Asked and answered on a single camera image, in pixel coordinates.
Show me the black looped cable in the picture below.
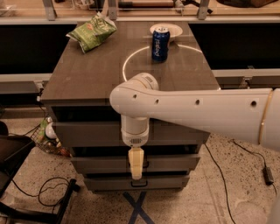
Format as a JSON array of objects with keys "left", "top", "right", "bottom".
[{"left": 11, "top": 177, "right": 72, "bottom": 214}]

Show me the wire basket with items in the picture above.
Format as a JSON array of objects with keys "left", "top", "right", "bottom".
[{"left": 31, "top": 117, "right": 71, "bottom": 158}]

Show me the white bowl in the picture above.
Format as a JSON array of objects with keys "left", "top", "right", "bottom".
[{"left": 150, "top": 23, "right": 183, "bottom": 42}]

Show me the grey drawer cabinet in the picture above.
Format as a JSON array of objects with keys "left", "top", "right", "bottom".
[{"left": 42, "top": 22, "right": 219, "bottom": 179}]

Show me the green chip bag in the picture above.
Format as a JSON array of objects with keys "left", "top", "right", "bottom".
[{"left": 67, "top": 12, "right": 117, "bottom": 53}]

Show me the blue pepsi can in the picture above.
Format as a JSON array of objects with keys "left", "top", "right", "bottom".
[{"left": 151, "top": 26, "right": 170, "bottom": 62}]

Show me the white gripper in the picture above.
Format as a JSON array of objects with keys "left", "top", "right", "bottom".
[{"left": 121, "top": 115, "right": 150, "bottom": 179}]

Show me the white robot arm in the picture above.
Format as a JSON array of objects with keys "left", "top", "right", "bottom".
[{"left": 109, "top": 73, "right": 280, "bottom": 179}]

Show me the grey drawer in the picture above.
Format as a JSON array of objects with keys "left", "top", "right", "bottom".
[
  {"left": 71, "top": 154, "right": 200, "bottom": 174},
  {"left": 53, "top": 120, "right": 209, "bottom": 148},
  {"left": 84, "top": 175, "right": 190, "bottom": 192}
]

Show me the grey top drawer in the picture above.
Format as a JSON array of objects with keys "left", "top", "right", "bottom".
[{"left": 53, "top": 120, "right": 209, "bottom": 148}]

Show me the black power adapter cable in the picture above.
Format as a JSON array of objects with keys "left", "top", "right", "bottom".
[{"left": 232, "top": 139, "right": 278, "bottom": 196}]

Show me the grey bottom drawer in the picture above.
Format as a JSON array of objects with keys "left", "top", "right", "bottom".
[{"left": 84, "top": 175, "right": 190, "bottom": 192}]

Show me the grey middle drawer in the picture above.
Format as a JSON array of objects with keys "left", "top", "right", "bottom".
[{"left": 71, "top": 154, "right": 200, "bottom": 174}]

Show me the black floor cable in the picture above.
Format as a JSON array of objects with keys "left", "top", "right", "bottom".
[{"left": 204, "top": 143, "right": 236, "bottom": 224}]

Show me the black chair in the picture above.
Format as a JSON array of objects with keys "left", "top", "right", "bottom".
[{"left": 0, "top": 121, "right": 81, "bottom": 224}]

